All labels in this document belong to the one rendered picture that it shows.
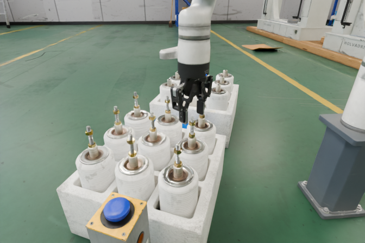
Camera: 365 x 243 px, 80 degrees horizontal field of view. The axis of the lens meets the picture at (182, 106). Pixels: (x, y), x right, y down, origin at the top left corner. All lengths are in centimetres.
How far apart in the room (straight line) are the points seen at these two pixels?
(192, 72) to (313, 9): 340
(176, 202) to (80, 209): 27
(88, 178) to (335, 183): 71
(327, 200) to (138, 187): 59
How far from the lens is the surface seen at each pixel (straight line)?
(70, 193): 66
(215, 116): 97
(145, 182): 56
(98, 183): 63
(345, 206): 90
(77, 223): 75
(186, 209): 55
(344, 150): 76
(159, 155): 64
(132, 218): 39
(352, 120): 75
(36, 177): 106
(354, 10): 324
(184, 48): 48
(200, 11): 48
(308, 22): 380
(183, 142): 63
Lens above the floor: 62
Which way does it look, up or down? 26 degrees down
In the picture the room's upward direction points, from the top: straight up
